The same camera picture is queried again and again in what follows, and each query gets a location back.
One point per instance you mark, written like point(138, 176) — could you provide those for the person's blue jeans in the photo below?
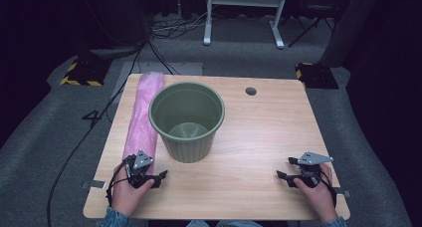
point(232, 224)

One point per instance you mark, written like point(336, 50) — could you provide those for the person's right hand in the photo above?
point(318, 197)

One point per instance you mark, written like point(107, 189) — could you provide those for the green plastic bin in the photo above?
point(187, 147)

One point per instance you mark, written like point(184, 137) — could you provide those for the black tripod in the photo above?
point(310, 24)

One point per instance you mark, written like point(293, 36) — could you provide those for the pink plastic bag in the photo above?
point(142, 120)

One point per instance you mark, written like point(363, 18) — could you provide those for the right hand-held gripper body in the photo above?
point(312, 159)

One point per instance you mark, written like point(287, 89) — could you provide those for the grey curtain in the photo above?
point(348, 28)

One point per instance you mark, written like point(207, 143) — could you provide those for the person's left hand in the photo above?
point(126, 195)

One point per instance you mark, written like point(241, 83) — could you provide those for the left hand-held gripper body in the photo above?
point(141, 160)

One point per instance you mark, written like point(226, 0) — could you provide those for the yellow black striped base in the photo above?
point(84, 72)
point(316, 76)

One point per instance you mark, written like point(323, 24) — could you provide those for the grey metal table tab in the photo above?
point(343, 192)
point(94, 184)

